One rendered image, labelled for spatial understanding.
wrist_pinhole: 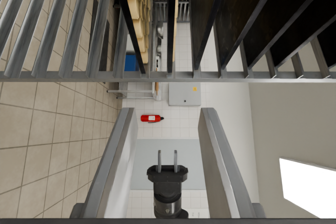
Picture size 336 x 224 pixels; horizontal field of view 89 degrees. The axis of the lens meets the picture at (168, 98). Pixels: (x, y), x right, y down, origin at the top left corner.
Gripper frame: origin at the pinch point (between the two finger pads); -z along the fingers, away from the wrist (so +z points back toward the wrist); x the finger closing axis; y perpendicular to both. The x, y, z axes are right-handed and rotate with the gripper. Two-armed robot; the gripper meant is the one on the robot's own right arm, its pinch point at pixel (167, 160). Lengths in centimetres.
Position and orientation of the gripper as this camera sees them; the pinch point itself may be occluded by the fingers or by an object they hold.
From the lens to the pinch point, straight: 55.4
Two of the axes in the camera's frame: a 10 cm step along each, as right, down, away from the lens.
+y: 0.0, 1.7, -9.8
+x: 10.0, 0.0, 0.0
